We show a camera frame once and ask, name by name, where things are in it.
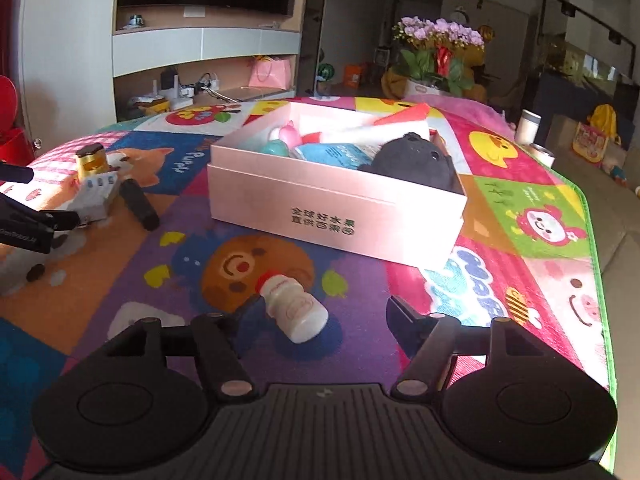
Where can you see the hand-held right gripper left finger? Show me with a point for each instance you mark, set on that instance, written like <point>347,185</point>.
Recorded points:
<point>250,312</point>

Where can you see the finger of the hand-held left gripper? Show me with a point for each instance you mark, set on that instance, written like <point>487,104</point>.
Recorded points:
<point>15,172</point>
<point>40,220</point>

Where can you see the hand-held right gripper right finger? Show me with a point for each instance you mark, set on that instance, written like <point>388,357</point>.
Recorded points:
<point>405,320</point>

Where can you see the white yogurt bottle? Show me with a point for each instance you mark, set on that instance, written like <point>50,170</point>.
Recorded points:
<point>295,307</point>

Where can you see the white small carton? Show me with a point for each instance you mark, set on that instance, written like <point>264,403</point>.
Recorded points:
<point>97,197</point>

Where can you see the gold bottle with black cap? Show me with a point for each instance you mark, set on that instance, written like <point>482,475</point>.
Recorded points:
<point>92,160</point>

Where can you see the pink cardboard box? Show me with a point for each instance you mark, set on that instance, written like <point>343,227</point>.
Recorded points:
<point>300,200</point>

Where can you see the black plush toy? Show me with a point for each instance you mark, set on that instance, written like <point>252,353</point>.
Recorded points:
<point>410,160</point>

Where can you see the red trash bin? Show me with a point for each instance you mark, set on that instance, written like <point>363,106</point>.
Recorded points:
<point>7,145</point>

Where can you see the black cylinder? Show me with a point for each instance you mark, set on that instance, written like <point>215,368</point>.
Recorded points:
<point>137,205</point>

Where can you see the colourful printed play mat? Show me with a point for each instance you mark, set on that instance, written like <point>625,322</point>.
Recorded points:
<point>165,240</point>

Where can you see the white TV cabinet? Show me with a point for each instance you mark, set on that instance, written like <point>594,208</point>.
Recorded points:
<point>65,60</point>

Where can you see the yellow box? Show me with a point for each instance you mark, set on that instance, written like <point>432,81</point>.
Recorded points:
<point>154,106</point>

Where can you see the teal and pink toy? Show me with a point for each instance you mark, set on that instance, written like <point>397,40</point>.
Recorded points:
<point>277,147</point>

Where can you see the blue packet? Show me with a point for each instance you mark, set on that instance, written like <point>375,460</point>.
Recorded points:
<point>335,154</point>

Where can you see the white router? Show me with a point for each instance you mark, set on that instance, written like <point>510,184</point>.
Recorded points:
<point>172,85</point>

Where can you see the white red tube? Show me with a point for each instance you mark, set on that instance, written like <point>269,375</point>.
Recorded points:
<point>365,134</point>

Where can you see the small glass jar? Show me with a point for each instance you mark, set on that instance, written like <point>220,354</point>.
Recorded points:
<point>134,21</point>

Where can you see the white power strip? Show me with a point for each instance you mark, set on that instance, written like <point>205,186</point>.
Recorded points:
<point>210,83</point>

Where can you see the grey cup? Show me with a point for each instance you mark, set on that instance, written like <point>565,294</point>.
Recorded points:
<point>543,156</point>

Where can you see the pink blanket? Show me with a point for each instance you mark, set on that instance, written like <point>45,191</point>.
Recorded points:
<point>470,110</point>

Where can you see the white cylinder appliance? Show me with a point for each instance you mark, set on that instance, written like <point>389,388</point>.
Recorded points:
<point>528,127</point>

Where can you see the yellow round chair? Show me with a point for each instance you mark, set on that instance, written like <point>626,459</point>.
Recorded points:
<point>392,85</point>

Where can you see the pink gift bag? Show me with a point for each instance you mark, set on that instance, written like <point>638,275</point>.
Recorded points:
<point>270,72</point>

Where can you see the orange bag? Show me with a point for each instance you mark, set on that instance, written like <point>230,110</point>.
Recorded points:
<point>353,75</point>

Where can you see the green striped ball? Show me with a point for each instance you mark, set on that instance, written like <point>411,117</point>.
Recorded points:
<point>326,71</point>

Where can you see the yellow toy bag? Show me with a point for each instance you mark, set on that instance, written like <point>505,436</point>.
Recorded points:
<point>595,135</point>

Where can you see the potted purple flowers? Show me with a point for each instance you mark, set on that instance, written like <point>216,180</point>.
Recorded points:
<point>435,30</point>

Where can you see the black glass cabinet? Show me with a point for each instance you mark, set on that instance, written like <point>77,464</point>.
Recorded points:
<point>585,85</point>

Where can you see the yellow wall ornament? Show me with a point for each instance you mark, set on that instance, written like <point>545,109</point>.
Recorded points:
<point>487,34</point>

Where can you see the white wall clock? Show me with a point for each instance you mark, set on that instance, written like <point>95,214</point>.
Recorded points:
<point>459,14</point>

